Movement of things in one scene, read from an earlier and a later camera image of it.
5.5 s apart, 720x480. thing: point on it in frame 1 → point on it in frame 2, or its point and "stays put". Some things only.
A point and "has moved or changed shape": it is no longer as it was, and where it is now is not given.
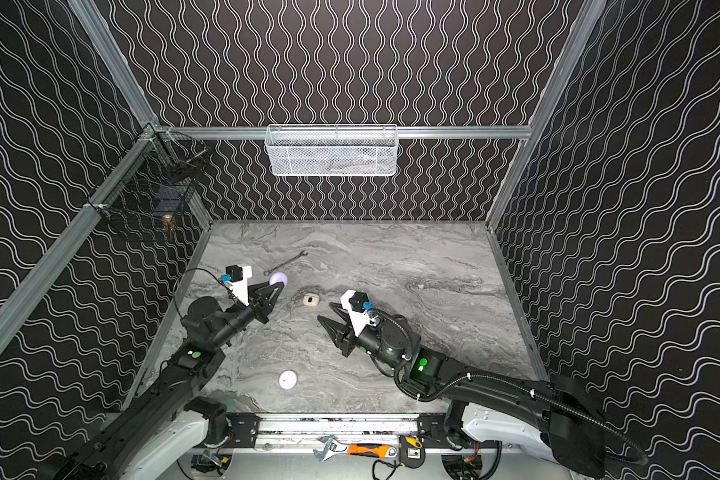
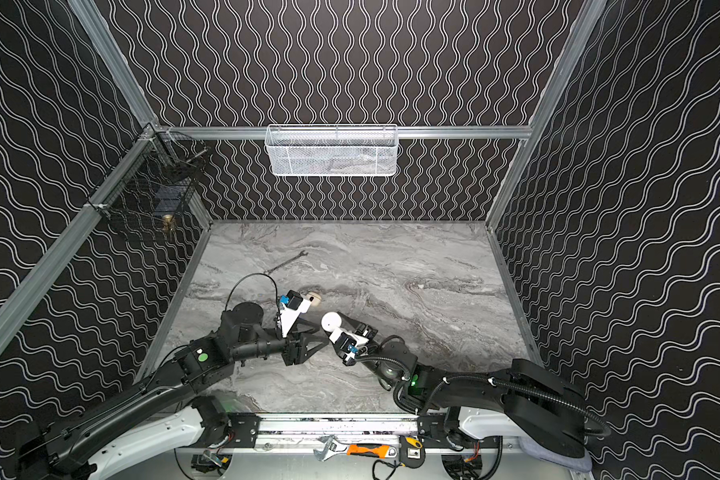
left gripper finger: [264, 314] → [308, 353]
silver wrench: [301, 254] stays put
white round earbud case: [287, 379] has moved or changed shape
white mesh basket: [324, 150] stays put
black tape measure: [411, 452] stays put
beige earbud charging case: [311, 300] stays put
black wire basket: [157, 187] stays put
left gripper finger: [267, 291] → [304, 326]
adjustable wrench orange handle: [329, 444] stays put
